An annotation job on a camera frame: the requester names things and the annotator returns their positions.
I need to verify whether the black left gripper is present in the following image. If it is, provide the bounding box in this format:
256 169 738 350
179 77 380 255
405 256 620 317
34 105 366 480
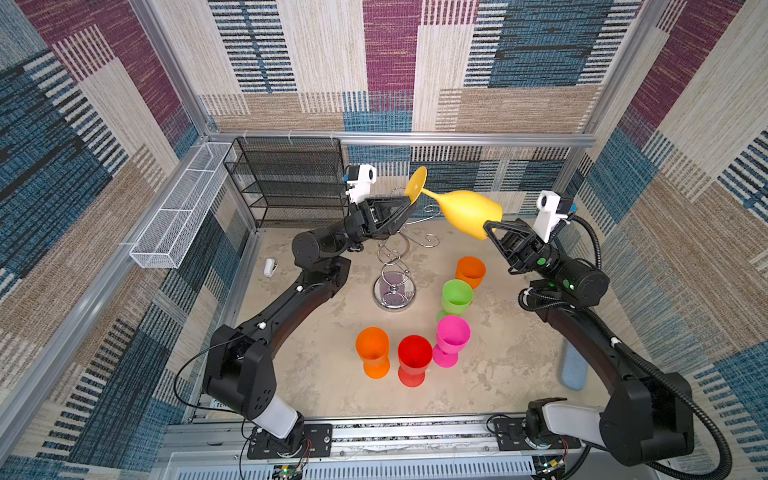
320 209 411 263

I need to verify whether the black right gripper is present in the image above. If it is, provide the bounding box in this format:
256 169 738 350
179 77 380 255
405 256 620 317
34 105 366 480
482 218 572 281

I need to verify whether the yellow wine glass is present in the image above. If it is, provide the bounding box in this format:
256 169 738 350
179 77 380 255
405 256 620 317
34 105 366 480
405 167 503 240

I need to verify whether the orange wine glass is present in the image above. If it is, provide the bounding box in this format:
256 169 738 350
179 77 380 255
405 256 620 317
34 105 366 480
355 327 390 379
455 256 486 290

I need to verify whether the green wine glass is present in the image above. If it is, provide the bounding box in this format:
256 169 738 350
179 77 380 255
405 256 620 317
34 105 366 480
436 279 474 320

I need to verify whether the pink wine glass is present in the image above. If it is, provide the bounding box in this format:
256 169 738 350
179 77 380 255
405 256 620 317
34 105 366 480
433 315 472 368

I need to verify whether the red wine glass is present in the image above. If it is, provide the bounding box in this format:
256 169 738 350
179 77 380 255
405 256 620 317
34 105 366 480
397 335 433 388

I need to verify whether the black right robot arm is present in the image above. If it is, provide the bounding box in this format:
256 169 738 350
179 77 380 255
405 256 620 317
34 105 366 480
483 220 702 467

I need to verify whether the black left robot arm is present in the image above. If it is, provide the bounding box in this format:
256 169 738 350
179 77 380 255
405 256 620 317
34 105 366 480
202 196 415 453

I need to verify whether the chrome wine glass rack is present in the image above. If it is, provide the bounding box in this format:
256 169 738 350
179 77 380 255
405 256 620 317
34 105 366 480
372 204 440 312

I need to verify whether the small white stapler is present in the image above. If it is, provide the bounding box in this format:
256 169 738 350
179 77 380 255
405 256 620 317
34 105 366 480
263 258 277 278

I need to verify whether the blue grey glasses case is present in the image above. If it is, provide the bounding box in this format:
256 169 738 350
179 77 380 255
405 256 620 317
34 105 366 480
559 341 589 391

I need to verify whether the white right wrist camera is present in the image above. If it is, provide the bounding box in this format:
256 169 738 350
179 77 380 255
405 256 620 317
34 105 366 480
532 190 574 243

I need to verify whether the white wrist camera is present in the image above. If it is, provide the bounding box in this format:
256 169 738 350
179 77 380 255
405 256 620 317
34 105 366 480
344 164 378 204
532 190 574 243

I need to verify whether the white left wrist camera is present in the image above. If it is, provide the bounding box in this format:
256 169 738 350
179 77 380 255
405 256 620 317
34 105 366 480
344 164 378 204

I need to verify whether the black wire mesh shelf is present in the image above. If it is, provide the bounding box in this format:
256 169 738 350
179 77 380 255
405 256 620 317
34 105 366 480
224 137 348 229

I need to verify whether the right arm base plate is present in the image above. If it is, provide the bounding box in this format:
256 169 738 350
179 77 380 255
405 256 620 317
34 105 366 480
485 414 583 453

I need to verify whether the white wire mesh basket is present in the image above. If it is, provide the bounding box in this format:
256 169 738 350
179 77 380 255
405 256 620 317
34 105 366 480
130 142 233 269

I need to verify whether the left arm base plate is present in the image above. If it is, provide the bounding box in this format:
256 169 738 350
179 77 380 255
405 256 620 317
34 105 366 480
246 422 333 460

